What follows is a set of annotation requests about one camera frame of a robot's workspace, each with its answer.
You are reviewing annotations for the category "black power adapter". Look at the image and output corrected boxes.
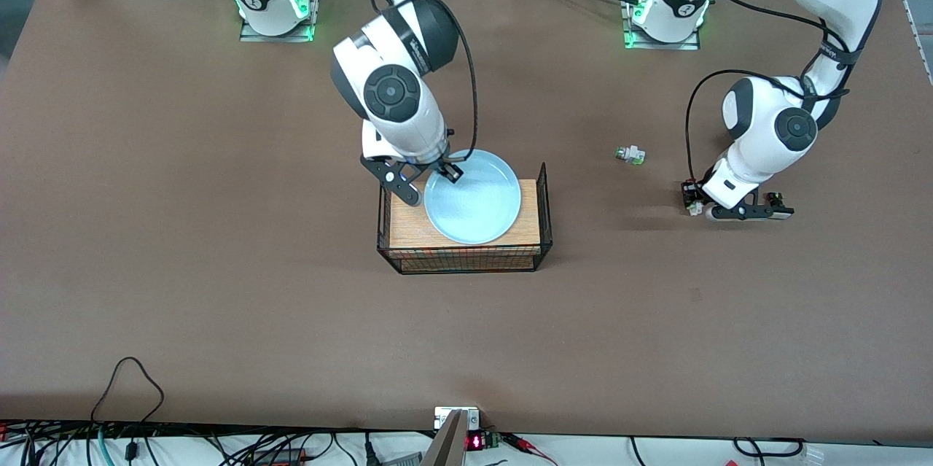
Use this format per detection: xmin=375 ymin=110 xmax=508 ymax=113
xmin=249 ymin=447 xmax=308 ymax=465

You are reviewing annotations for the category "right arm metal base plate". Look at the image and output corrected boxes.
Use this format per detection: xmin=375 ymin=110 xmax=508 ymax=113
xmin=239 ymin=0 xmax=322 ymax=43

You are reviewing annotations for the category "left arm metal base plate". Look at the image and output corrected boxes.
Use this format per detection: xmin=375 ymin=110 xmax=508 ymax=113
xmin=623 ymin=0 xmax=702 ymax=52

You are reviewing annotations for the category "black coiled cable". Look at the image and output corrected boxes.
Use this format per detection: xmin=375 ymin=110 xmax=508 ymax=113
xmin=732 ymin=437 xmax=807 ymax=457

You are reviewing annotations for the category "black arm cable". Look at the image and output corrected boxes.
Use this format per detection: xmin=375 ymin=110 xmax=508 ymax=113
xmin=363 ymin=0 xmax=480 ymax=165
xmin=683 ymin=0 xmax=870 ymax=191

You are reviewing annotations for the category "black looped cable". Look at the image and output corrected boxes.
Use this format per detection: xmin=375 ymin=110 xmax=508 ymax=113
xmin=90 ymin=357 xmax=165 ymax=424

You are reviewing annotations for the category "light blue plate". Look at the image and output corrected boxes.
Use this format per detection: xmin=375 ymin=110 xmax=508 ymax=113
xmin=423 ymin=149 xmax=523 ymax=245

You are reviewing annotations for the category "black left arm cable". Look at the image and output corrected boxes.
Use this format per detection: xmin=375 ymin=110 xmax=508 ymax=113
xmin=683 ymin=0 xmax=870 ymax=191

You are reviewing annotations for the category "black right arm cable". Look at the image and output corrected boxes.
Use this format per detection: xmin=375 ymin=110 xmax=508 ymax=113
xmin=363 ymin=0 xmax=480 ymax=165

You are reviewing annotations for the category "wire rack with wooden top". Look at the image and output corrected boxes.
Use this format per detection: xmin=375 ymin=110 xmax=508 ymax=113
xmin=377 ymin=162 xmax=553 ymax=276

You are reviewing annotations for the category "red black probe clip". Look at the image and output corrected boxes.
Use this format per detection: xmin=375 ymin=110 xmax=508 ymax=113
xmin=503 ymin=433 xmax=559 ymax=466

